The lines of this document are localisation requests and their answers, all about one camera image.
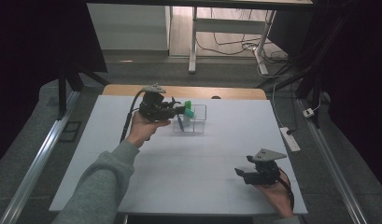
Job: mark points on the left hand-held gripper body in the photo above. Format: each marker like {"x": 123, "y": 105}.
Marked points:
{"x": 152, "y": 107}

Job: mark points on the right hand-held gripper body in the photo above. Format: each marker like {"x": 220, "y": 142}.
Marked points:
{"x": 263, "y": 175}

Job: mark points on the blue pen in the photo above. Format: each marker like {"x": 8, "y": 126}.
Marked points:
{"x": 181, "y": 123}

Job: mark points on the clear plastic organizer box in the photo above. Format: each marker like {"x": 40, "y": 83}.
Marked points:
{"x": 198, "y": 127}

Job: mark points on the person's left hand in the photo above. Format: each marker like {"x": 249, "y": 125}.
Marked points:
{"x": 143, "y": 129}

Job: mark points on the person's right hand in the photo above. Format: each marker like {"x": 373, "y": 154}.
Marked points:
{"x": 277, "y": 197}

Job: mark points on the dark round table grommet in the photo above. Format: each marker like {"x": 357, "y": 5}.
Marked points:
{"x": 215, "y": 97}

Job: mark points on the white power strip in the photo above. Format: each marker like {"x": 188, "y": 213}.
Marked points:
{"x": 290, "y": 140}

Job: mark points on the white table cover board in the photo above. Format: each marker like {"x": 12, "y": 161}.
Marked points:
{"x": 195, "y": 161}

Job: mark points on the small white adapter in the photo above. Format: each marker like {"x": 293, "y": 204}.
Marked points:
{"x": 308, "y": 112}

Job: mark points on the white cabinet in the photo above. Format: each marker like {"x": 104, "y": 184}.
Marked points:
{"x": 129, "y": 28}

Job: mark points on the black floor grate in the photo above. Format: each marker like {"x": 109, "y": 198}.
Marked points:
{"x": 70, "y": 131}

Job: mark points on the black metal stand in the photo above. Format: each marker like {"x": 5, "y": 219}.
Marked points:
{"x": 62, "y": 93}
{"x": 314, "y": 93}

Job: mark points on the desk with white legs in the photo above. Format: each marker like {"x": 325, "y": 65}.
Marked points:
{"x": 226, "y": 25}

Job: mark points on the black curtain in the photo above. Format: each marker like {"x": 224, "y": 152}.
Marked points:
{"x": 23, "y": 62}
{"x": 360, "y": 77}

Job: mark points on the aluminium floor rail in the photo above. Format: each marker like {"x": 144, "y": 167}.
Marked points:
{"x": 335, "y": 174}
{"x": 39, "y": 161}

